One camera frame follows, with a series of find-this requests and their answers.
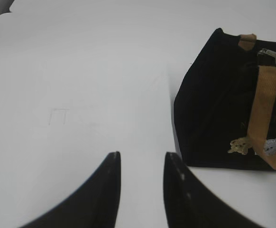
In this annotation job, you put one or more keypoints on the black bag with tan handles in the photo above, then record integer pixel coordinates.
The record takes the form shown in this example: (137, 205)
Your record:
(225, 109)

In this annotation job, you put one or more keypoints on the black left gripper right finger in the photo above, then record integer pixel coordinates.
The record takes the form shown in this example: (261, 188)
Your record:
(189, 204)

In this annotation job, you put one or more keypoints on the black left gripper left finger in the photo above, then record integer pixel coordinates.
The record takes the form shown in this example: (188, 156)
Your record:
(94, 204)

